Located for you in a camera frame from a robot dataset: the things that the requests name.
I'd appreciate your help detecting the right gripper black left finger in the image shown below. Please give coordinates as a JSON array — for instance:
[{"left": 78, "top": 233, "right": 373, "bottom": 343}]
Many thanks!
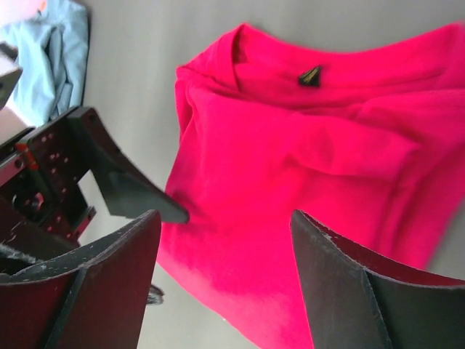
[{"left": 1, "top": 211, "right": 161, "bottom": 348}]

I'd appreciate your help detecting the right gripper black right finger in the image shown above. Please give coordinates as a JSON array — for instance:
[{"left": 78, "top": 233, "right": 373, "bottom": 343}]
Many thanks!
[{"left": 291, "top": 210, "right": 464, "bottom": 348}]

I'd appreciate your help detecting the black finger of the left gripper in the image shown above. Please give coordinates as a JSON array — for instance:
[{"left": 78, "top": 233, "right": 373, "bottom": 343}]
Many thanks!
[
  {"left": 1, "top": 198, "right": 78, "bottom": 275},
  {"left": 68, "top": 107, "right": 189, "bottom": 223}
]

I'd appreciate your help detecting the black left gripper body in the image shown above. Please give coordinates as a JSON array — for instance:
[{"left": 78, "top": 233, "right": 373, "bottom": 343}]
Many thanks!
[{"left": 1, "top": 108, "right": 95, "bottom": 244}]

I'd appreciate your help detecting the crimson red t-shirt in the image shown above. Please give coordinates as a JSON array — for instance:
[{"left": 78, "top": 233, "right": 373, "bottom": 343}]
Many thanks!
[{"left": 158, "top": 23, "right": 464, "bottom": 348}]

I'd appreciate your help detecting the folded blue-grey t-shirt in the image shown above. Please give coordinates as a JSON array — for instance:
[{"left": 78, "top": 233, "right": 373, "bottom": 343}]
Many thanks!
[{"left": 1, "top": 1, "right": 89, "bottom": 127}]

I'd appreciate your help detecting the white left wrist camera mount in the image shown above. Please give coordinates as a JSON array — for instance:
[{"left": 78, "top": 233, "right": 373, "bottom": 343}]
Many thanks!
[{"left": 1, "top": 41, "right": 36, "bottom": 144}]

